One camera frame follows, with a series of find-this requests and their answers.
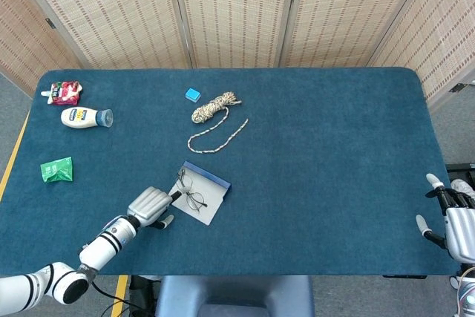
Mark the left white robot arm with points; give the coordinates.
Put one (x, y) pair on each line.
(107, 244)

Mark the woven folding screen panel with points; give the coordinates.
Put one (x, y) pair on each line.
(345, 16)
(111, 16)
(445, 35)
(237, 16)
(22, 46)

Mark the black table bracket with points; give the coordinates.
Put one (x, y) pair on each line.
(404, 277)

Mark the green snack packet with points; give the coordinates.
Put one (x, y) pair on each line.
(55, 172)

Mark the mayonnaise squeeze bottle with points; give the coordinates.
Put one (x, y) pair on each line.
(79, 117)

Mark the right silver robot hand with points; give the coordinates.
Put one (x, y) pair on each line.
(462, 229)

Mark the small light blue cube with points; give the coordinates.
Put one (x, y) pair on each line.
(192, 94)

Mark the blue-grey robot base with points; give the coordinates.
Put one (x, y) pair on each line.
(237, 294)

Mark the blue table cloth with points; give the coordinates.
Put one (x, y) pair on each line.
(315, 183)

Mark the red snack pouch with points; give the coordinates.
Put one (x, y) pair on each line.
(65, 94)

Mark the blue glasses case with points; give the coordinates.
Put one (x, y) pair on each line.
(215, 198)

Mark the black equipment base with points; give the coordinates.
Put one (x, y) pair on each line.
(460, 168)

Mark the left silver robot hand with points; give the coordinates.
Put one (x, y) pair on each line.
(150, 205)

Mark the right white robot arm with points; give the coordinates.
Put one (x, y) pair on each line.
(468, 294)

